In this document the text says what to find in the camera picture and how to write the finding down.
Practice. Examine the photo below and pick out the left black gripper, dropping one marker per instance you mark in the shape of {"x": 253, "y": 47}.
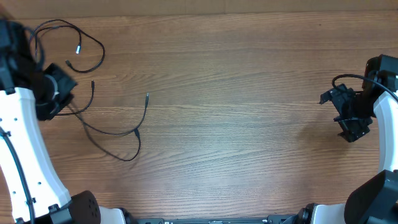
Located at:
{"x": 66, "y": 84}

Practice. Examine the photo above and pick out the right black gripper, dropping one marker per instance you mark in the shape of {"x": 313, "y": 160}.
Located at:
{"x": 356, "y": 129}

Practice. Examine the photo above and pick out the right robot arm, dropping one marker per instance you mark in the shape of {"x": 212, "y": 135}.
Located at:
{"x": 376, "y": 200}

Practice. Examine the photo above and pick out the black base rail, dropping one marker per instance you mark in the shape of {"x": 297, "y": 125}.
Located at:
{"x": 214, "y": 220}

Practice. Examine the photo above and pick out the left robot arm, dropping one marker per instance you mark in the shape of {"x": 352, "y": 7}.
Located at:
{"x": 31, "y": 93}

